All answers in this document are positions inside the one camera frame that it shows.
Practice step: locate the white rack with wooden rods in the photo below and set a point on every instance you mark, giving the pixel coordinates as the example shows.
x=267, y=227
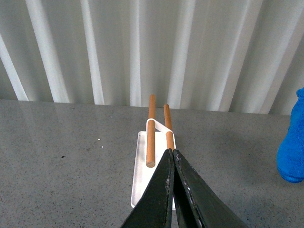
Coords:
x=151, y=144

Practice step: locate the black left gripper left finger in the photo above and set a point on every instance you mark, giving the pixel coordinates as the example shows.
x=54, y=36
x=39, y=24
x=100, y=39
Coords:
x=154, y=209

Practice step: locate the white pleated curtain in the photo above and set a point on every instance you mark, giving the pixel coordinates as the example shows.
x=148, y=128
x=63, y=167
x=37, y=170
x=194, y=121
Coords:
x=218, y=55

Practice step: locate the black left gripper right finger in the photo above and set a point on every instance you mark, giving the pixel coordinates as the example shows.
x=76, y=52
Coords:
x=197, y=206

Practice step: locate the blue microfiber cloth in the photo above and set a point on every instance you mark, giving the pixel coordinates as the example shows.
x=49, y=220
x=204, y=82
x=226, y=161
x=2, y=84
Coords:
x=290, y=155

